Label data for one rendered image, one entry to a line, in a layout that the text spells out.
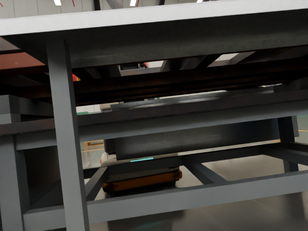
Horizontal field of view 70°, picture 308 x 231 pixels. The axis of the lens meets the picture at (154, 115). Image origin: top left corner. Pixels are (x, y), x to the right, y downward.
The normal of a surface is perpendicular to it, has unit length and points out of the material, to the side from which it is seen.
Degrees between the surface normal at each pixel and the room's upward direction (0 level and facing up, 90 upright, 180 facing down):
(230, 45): 90
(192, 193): 90
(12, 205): 90
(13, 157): 90
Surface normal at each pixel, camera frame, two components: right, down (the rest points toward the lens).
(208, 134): 0.07, -0.03
